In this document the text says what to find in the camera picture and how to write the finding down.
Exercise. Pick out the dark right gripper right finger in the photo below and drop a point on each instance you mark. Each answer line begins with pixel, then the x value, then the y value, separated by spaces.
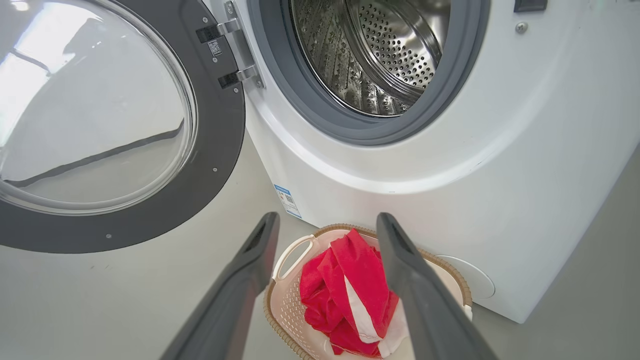
pixel 430 310

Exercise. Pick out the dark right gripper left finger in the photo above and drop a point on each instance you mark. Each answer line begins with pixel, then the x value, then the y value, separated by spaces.
pixel 235 300

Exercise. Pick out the red and white garment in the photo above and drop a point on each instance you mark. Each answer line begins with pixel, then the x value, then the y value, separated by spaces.
pixel 360 270

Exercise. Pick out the black round glass washer door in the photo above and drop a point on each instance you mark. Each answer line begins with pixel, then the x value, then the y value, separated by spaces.
pixel 220 150

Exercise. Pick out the cream perforated laundry basket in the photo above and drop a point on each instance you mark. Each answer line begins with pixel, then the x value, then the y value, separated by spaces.
pixel 290 305

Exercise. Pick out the white front-load washing machine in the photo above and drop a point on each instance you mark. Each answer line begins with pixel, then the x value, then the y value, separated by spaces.
pixel 500 150

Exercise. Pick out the blue energy label sticker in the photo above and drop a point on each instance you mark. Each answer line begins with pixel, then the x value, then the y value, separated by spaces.
pixel 288 201

